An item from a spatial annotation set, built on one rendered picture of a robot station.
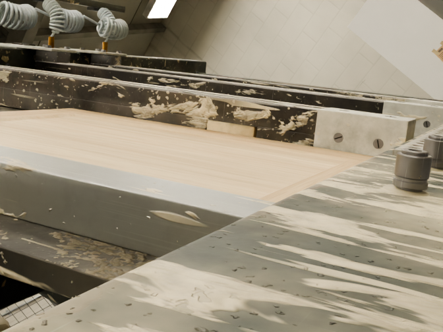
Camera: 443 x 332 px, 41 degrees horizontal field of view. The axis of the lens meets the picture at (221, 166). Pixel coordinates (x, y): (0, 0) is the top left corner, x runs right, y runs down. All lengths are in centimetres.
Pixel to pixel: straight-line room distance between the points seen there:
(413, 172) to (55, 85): 77
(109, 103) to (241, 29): 563
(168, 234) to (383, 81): 566
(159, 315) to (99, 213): 22
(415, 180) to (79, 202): 23
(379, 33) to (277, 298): 433
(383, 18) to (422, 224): 418
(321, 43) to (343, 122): 537
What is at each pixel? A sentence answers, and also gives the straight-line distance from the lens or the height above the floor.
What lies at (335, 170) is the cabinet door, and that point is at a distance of 68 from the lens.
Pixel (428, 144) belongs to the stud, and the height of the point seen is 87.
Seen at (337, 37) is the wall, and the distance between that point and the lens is 613.
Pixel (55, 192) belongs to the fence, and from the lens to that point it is 44.
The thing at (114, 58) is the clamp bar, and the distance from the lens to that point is 187.
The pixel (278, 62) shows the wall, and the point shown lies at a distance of 642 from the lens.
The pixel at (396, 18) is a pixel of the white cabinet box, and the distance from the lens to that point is 449.
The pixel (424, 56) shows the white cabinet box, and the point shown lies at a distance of 444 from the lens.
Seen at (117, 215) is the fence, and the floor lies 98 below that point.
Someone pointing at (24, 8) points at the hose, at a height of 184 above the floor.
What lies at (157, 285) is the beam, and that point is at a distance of 22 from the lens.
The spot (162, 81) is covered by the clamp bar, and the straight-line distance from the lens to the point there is 147.
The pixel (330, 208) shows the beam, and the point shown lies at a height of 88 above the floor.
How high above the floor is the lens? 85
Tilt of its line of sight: 15 degrees up
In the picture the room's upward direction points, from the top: 46 degrees counter-clockwise
